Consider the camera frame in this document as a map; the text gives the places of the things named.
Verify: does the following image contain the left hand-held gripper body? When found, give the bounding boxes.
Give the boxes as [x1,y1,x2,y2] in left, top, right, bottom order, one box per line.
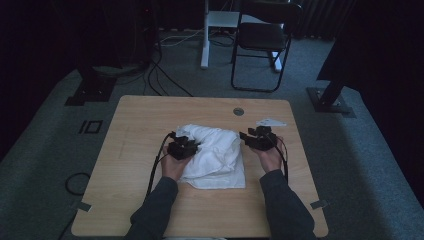
[166,131,195,161]

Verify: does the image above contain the black folding chair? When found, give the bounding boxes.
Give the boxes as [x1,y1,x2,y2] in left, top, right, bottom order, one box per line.
[230,0,303,94]

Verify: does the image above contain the black stand base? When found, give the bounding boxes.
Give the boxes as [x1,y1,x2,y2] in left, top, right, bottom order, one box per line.
[306,75,357,119]
[64,63,118,107]

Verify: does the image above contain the black cable loop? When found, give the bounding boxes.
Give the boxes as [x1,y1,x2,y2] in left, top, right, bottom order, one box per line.
[64,171,92,197]

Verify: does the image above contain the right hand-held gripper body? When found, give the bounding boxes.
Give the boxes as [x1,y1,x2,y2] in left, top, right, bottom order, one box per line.
[251,117,288,152]

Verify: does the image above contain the dark curtain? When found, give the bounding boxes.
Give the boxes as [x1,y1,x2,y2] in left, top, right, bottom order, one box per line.
[315,0,424,208]

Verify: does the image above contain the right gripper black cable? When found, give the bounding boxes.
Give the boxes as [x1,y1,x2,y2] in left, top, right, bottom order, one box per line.
[272,135,290,184]

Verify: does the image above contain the white skirt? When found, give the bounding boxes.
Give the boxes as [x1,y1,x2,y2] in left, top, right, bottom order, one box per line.
[175,123,247,191]

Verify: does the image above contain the black floor cables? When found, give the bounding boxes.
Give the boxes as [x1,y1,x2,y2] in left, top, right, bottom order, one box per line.
[142,49,194,98]

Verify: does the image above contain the white desk frame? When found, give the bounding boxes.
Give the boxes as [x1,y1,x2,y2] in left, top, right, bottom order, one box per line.
[200,0,284,73]

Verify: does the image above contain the dark equipment rack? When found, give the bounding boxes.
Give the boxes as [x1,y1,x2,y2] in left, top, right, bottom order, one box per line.
[96,0,162,69]

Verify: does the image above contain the black floor tape marks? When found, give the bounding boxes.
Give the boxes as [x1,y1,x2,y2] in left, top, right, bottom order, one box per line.
[78,119,104,135]

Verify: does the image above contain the white floor cable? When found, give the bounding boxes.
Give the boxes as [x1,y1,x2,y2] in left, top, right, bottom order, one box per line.
[159,27,205,48]

